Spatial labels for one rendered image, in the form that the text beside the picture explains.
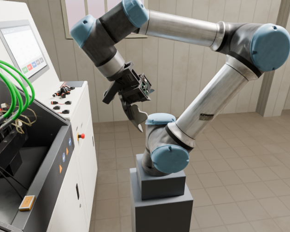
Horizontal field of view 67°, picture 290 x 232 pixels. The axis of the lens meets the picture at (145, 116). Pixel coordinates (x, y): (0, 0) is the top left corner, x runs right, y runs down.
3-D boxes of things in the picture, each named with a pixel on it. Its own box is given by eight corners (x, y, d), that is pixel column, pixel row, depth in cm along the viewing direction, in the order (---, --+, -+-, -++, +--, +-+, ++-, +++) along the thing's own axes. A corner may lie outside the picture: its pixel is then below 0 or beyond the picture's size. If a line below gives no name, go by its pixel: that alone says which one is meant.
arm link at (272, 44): (165, 157, 85) (271, 38, 70) (174, 184, 72) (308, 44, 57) (140, 142, 81) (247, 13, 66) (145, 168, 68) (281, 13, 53)
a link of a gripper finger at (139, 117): (150, 131, 65) (141, 101, 65) (134, 135, 68) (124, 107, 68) (154, 128, 68) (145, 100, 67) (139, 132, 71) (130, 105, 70)
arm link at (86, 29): (93, 14, 51) (65, 36, 52) (121, 52, 57) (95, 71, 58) (93, 8, 57) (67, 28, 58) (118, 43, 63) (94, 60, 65)
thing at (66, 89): (69, 99, 142) (67, 91, 140) (52, 100, 141) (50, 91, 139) (75, 88, 163) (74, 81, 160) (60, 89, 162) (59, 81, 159)
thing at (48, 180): (35, 265, 67) (23, 229, 60) (20, 267, 67) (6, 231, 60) (73, 150, 123) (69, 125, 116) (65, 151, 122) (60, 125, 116)
